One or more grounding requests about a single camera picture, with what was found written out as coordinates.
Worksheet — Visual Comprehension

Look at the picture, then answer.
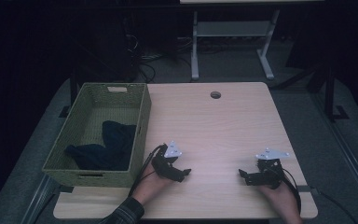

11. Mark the person's left hand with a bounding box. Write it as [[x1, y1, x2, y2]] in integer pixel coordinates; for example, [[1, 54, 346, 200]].
[[132, 164, 173, 205]]

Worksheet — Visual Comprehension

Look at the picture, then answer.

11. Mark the person's right hand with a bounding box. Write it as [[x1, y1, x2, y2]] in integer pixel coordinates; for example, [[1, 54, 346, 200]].
[[258, 185, 301, 217]]

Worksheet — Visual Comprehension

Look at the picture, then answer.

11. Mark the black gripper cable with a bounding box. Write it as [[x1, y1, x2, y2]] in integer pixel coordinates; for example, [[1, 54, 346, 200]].
[[278, 167, 303, 216], [128, 143, 166, 199]]

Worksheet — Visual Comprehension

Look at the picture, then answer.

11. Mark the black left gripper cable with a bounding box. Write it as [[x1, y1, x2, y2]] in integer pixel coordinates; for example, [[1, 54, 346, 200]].
[[128, 143, 166, 199]]

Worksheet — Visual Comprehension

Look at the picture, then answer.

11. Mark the aluminium floor rail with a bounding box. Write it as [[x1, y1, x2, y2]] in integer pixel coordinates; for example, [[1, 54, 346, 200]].
[[310, 92, 358, 217], [19, 174, 61, 224]]

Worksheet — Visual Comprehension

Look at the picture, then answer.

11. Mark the green woven basket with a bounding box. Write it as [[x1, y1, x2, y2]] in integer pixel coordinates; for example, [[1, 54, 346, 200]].
[[41, 82, 153, 189]]

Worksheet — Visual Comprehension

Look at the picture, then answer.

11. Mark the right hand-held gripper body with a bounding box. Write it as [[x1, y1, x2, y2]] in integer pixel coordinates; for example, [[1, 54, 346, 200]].
[[255, 147, 291, 190]]

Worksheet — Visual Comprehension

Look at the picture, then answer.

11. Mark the black metal stand leg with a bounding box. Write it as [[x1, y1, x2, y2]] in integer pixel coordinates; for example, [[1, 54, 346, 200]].
[[58, 69, 79, 119]]

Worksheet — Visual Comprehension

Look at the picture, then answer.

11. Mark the tangle of black floor cables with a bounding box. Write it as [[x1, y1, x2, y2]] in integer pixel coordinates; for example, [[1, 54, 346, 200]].
[[123, 33, 194, 84]]

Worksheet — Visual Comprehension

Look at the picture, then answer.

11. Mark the white metal stand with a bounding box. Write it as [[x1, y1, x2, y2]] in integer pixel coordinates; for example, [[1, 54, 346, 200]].
[[190, 8, 281, 81]]

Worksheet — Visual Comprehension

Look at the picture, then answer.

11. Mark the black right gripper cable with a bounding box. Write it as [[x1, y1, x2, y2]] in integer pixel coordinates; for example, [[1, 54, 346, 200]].
[[278, 167, 303, 216]]

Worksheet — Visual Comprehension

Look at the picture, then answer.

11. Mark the dark navy fishbone print garment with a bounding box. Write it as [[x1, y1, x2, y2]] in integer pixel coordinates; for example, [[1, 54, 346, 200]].
[[63, 119, 137, 172]]

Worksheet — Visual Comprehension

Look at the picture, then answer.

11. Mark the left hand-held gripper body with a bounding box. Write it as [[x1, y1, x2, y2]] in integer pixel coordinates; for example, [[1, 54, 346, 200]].
[[150, 140, 186, 183]]

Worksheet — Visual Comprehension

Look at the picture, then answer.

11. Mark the black metal stand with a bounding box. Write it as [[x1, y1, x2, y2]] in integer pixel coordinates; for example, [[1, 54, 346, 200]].
[[273, 62, 351, 123]]

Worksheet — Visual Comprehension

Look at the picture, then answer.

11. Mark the black floor cable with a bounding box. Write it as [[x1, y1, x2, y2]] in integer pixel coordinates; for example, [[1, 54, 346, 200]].
[[310, 187, 352, 224]]

